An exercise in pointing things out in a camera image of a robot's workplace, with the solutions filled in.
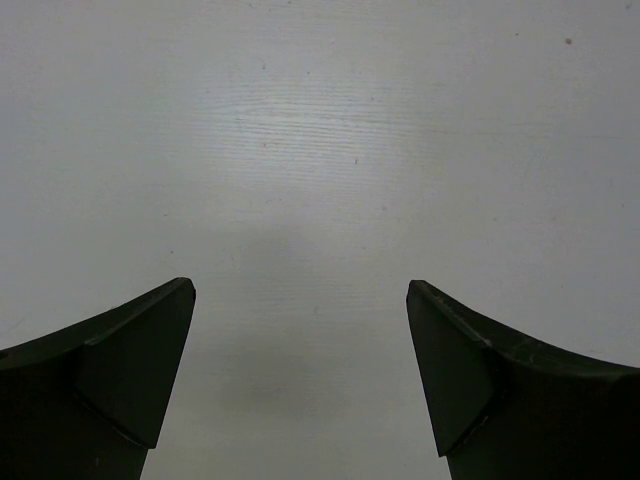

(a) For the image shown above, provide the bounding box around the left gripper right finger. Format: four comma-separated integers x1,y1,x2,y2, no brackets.
406,280,639,479

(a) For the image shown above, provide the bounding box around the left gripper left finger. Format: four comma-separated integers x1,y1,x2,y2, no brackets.
1,277,195,479

